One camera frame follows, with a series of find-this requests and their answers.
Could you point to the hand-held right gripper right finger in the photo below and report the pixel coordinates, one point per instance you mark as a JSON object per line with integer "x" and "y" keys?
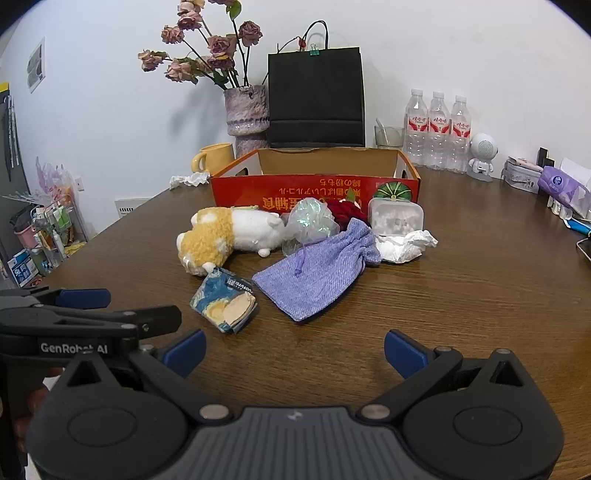
{"x": 405, "y": 353}

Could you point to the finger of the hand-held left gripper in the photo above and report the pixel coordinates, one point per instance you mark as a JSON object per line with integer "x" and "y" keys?
{"x": 85, "y": 298}
{"x": 157, "y": 318}

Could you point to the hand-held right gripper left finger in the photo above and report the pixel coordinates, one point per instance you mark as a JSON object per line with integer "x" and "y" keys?
{"x": 187, "y": 353}

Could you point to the blue printed tissue packet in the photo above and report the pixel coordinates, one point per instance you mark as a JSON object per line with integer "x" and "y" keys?
{"x": 217, "y": 290}

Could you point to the yellow and white plush toy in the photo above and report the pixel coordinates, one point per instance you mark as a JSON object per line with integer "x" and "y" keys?
{"x": 249, "y": 230}

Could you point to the translucent plastic box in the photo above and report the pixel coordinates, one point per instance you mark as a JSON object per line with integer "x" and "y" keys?
{"x": 397, "y": 217}

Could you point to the red fabric rose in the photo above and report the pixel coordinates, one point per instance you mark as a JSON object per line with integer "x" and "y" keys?
{"x": 346, "y": 213}

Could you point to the iridescent mesh pouch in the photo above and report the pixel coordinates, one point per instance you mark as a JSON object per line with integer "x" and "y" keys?
{"x": 307, "y": 221}

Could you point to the red cardboard box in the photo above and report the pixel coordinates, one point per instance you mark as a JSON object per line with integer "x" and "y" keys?
{"x": 277, "y": 187}

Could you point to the person's left hand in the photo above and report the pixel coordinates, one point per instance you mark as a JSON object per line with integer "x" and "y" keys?
{"x": 39, "y": 397}

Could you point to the large crumpled white tissue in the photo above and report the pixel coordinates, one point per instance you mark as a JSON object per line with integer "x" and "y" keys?
{"x": 401, "y": 249}

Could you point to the small crumpled white tissue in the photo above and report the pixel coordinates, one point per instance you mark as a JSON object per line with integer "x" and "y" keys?
{"x": 189, "y": 180}

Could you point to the green striped round ornament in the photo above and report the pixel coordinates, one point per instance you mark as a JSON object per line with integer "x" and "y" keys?
{"x": 392, "y": 190}

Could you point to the yellow mug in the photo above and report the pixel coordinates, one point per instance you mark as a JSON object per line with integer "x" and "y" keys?
{"x": 217, "y": 159}

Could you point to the metal tray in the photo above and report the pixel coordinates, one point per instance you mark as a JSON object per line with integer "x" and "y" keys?
{"x": 584, "y": 251}

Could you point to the grey floral tin box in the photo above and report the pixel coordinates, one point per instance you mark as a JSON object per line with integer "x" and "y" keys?
{"x": 519, "y": 181}

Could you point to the small white bottles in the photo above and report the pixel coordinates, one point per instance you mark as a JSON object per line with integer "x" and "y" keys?
{"x": 559, "y": 208}

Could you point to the glass cup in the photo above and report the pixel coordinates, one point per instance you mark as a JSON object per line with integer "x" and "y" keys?
{"x": 390, "y": 137}

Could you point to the white robot figurine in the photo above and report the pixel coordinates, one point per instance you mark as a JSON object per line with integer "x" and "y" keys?
{"x": 482, "y": 150}

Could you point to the clear water bottle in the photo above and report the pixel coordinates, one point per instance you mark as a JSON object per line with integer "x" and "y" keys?
{"x": 417, "y": 134}
{"x": 459, "y": 138}
{"x": 438, "y": 134}

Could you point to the purple mottled vase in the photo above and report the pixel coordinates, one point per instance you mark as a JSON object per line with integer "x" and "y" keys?
{"x": 244, "y": 115}

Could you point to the pink lid tin box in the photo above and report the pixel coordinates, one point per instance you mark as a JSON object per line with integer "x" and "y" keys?
{"x": 524, "y": 165}

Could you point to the clear plastic spoon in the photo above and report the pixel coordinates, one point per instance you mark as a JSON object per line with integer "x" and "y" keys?
{"x": 381, "y": 125}

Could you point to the purple tissue pack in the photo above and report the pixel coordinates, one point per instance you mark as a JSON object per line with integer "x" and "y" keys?
{"x": 563, "y": 187}

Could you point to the black small box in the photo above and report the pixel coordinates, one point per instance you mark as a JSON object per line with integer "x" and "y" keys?
{"x": 545, "y": 157}

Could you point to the white paper card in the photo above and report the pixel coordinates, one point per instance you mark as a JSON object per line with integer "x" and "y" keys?
{"x": 572, "y": 166}

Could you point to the black paper bag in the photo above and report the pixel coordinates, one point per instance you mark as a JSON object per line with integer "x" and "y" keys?
{"x": 314, "y": 92}

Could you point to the dried pink roses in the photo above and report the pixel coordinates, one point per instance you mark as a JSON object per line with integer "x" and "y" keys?
{"x": 219, "y": 46}

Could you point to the green binder clip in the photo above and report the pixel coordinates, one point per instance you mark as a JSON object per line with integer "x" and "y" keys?
{"x": 314, "y": 50}

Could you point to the white wall outlet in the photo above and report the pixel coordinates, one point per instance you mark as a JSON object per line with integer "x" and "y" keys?
{"x": 80, "y": 183}

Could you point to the dark wall organizer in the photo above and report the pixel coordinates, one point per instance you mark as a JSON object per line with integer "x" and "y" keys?
{"x": 9, "y": 134}

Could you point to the wall poster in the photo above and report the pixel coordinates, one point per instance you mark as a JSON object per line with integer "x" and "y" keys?
{"x": 36, "y": 64}

